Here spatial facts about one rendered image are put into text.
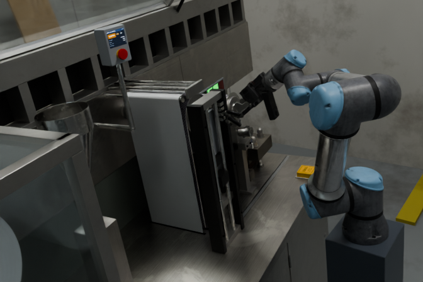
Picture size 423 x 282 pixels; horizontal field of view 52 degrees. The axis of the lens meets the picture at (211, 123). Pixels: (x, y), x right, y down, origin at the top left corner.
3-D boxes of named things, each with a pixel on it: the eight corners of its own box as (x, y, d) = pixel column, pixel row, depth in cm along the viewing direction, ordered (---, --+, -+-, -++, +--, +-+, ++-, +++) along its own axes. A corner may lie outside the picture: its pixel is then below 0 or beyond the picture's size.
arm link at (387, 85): (421, 69, 106) (341, 61, 154) (378, 77, 105) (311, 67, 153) (425, 115, 108) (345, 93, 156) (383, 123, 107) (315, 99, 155)
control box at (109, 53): (115, 67, 116) (106, 29, 112) (101, 65, 120) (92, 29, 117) (136, 60, 121) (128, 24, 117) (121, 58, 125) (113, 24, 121)
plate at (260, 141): (259, 161, 192) (257, 149, 189) (183, 152, 212) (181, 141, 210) (272, 145, 204) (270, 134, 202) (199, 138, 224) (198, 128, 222)
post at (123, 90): (133, 129, 127) (117, 63, 120) (128, 129, 128) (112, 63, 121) (136, 127, 129) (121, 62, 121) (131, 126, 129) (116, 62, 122)
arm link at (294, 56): (296, 62, 147) (288, 45, 151) (274, 82, 154) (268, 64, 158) (311, 68, 151) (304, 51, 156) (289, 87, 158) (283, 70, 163)
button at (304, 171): (312, 179, 185) (312, 174, 184) (296, 177, 188) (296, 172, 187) (317, 171, 190) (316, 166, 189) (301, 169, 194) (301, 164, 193)
